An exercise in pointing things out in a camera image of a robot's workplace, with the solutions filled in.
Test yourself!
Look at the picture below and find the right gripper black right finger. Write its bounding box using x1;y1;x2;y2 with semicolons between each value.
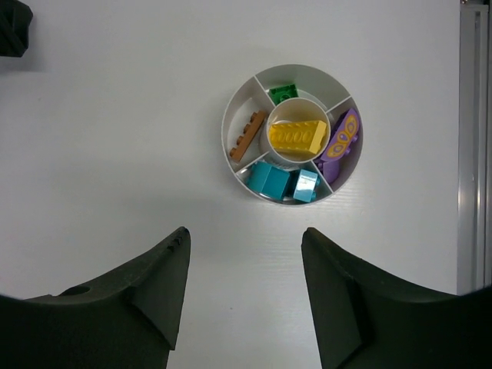
301;228;491;368

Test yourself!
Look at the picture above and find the aluminium table edge rail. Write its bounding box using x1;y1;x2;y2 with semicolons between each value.
457;1;491;294

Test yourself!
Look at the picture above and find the white round divided container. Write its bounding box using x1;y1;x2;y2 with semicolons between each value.
221;65;363;206

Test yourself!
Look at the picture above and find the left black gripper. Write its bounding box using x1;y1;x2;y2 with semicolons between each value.
0;0;33;58

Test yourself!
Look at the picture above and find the yellow long lego brick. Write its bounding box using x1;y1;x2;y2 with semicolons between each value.
268;120;327;155

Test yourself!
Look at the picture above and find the cyan lego brick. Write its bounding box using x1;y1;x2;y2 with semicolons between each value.
291;169;321;203
246;161;291;201

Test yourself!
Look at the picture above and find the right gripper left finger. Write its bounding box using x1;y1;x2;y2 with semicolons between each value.
1;227;191;368

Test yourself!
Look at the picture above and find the purple lego plate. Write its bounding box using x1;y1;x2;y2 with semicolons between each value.
314;108;361;184

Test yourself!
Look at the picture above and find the brown and purple lego stack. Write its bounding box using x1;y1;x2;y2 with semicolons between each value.
229;111;267;162

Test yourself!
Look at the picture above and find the dark green lego brick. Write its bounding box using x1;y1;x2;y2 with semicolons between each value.
268;84;298;105

